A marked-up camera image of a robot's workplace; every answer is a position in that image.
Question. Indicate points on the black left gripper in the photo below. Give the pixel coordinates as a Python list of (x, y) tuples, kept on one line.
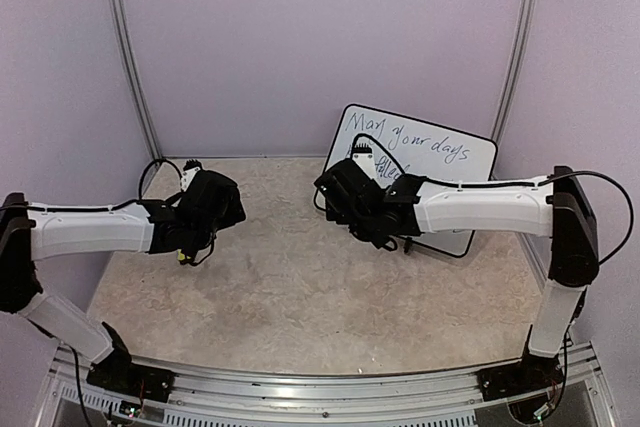
[(230, 218)]

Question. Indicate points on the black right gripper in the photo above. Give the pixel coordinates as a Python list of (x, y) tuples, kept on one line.
[(335, 215)]

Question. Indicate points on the yellow black whiteboard eraser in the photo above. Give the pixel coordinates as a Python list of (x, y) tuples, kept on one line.
[(182, 258)]

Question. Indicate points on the white whiteboard with black frame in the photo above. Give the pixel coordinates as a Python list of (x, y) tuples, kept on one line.
[(412, 145)]

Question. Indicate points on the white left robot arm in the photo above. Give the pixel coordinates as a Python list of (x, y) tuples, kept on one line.
[(31, 232)]

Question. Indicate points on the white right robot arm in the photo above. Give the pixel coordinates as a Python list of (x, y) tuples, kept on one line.
[(553, 207)]

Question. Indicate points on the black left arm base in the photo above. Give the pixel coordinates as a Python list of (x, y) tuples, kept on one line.
[(120, 374)]

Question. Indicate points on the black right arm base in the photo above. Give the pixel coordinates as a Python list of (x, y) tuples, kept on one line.
[(533, 387)]

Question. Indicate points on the black whiteboard stand foot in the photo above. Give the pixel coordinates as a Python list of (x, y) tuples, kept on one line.
[(408, 245)]

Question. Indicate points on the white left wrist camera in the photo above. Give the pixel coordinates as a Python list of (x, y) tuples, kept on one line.
[(190, 169)]

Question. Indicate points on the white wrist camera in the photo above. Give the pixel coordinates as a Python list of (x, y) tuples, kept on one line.
[(362, 155), (190, 169)]

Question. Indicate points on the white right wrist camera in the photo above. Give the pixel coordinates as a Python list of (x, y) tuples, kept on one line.
[(362, 155)]

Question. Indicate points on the aluminium front rail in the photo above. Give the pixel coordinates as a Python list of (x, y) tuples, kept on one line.
[(203, 396)]

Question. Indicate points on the aluminium corner post left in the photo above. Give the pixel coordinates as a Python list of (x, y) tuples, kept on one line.
[(132, 76)]

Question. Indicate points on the aluminium corner post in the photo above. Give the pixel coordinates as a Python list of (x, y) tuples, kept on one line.
[(516, 60), (132, 76)]

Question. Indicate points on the aluminium corner post right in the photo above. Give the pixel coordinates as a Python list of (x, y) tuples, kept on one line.
[(516, 60)]

